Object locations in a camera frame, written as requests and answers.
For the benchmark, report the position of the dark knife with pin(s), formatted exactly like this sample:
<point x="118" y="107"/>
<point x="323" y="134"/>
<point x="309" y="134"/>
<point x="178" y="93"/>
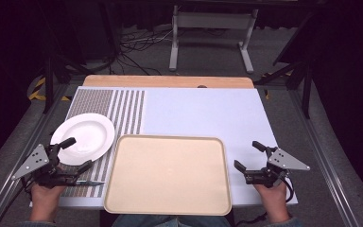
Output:
<point x="91" y="183"/>

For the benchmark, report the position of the aluminium rail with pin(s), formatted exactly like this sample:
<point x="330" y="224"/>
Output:
<point x="19" y="157"/>
<point x="321" y="151"/>

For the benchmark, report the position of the wooden table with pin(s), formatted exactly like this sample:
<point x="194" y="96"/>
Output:
<point x="170" y="81"/>

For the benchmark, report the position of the person's right hand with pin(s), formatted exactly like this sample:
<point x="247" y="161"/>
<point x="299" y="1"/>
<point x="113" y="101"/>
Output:
<point x="272" y="201"/>

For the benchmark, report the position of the white metal stand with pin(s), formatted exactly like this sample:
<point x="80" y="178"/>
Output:
<point x="212" y="20"/>

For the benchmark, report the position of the beige tray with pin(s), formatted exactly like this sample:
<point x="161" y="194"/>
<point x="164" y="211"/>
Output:
<point x="168" y="176"/>

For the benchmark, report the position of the person's left hand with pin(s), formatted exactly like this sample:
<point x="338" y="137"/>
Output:
<point x="45" y="198"/>

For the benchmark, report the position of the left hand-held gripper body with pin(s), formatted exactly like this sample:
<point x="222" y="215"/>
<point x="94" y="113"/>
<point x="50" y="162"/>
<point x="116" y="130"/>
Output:
<point x="33" y="161"/>

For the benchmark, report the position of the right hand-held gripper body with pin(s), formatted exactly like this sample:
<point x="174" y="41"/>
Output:
<point x="275" y="167"/>

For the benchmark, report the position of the person's jeans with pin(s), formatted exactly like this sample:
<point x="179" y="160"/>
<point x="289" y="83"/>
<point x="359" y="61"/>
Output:
<point x="170" y="222"/>

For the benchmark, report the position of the striped placemat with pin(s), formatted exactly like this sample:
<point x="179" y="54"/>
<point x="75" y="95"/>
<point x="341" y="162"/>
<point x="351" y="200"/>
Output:
<point x="123" y="107"/>

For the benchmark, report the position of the black metal stand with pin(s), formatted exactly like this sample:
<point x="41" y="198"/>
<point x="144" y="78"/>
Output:
<point x="48" y="85"/>
<point x="305" y="82"/>

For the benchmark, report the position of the white board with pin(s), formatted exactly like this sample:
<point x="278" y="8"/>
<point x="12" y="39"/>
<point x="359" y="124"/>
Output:
<point x="208" y="113"/>

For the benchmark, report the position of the white plate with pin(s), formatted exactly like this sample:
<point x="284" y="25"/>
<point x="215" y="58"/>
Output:
<point x="85" y="135"/>

